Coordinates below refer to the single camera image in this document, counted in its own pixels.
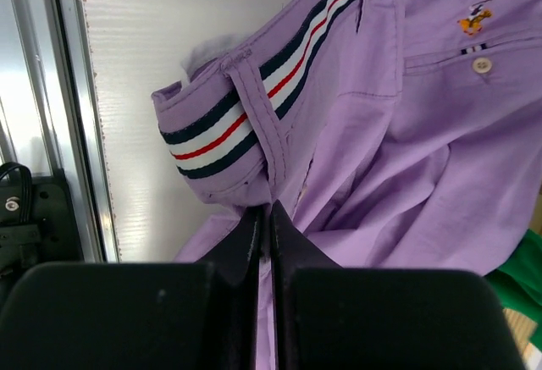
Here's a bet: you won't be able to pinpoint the aluminium mounting rail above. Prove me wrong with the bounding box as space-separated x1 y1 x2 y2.
1 0 119 262

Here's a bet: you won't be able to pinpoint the purple trousers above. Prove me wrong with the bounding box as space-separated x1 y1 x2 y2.
151 0 542 370

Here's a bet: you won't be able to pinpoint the green t-shirt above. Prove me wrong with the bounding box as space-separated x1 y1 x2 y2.
485 230 541 350

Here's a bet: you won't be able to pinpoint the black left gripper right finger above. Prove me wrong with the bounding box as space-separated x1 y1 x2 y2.
270 204 524 369

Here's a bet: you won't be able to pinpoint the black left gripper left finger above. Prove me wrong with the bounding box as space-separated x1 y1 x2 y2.
1 208 263 369

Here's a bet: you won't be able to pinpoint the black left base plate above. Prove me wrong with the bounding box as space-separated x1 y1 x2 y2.
1 162 84 305

